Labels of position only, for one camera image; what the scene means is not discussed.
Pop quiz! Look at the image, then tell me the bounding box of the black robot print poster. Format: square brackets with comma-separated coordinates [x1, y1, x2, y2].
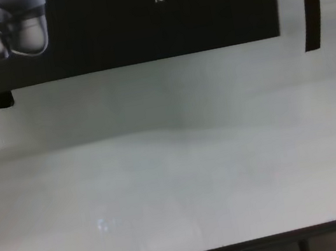
[0, 0, 290, 100]

